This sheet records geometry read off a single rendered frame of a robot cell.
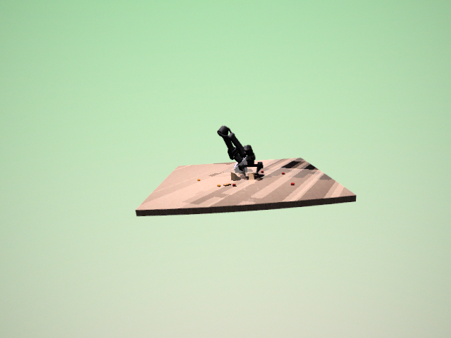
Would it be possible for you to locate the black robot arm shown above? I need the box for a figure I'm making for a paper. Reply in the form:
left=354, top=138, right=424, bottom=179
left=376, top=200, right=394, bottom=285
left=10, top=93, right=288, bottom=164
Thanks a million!
left=217, top=126, right=256, bottom=164

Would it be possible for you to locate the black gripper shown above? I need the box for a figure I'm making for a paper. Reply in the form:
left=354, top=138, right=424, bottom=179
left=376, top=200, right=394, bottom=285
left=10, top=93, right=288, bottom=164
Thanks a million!
left=238, top=161, right=264, bottom=175

